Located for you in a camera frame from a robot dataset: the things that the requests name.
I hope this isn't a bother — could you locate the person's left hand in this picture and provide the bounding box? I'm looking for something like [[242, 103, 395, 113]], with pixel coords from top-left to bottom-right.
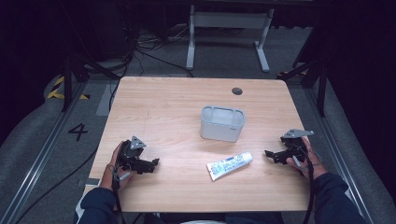
[[99, 141, 134, 191]]

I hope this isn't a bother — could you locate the person's right hand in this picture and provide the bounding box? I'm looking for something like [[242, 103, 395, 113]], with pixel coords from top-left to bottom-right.
[[286, 137, 329, 181]]

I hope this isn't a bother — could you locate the grey floor tape patch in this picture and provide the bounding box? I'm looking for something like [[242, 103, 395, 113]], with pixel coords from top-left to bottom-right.
[[94, 83, 119, 118]]

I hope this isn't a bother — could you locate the bundle of floor cables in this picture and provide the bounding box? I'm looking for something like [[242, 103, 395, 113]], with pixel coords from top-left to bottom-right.
[[125, 24, 195, 78]]

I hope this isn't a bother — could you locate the black metal stand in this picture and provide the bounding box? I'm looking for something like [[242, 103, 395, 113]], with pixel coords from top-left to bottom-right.
[[276, 57, 330, 119], [61, 50, 121, 113]]

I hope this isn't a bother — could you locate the metal floor rail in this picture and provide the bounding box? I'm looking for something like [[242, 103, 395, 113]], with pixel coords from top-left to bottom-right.
[[302, 87, 376, 224], [0, 81, 90, 224]]

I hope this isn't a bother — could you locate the black floor cable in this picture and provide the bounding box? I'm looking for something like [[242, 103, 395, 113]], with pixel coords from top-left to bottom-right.
[[13, 145, 99, 224]]

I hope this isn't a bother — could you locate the white toothpaste tube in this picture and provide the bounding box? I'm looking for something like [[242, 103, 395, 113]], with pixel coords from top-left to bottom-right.
[[205, 151, 254, 182]]

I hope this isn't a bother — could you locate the white metal desk frame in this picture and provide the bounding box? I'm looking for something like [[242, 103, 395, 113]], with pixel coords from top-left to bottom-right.
[[185, 4, 276, 74]]

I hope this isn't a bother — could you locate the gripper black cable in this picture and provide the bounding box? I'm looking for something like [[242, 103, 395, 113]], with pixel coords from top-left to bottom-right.
[[111, 165, 128, 224], [292, 145, 316, 224]]

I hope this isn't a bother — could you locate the yellow black hazard tape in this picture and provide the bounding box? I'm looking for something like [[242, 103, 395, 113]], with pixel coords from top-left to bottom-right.
[[46, 76, 92, 101]]

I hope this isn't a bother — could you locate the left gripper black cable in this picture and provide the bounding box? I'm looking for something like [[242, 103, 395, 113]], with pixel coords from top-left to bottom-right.
[[111, 165, 128, 224]]

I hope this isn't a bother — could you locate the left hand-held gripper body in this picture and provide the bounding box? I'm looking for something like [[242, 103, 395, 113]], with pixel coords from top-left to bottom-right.
[[117, 135, 148, 175]]

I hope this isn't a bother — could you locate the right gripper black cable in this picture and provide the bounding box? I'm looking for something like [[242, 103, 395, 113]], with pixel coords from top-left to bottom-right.
[[292, 145, 316, 224]]

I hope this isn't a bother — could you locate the grey plastic holder box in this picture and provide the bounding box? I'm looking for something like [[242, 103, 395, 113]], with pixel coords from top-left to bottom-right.
[[199, 105, 247, 144]]

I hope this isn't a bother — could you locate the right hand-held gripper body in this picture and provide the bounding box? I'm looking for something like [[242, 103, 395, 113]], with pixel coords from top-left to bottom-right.
[[279, 128, 315, 166]]

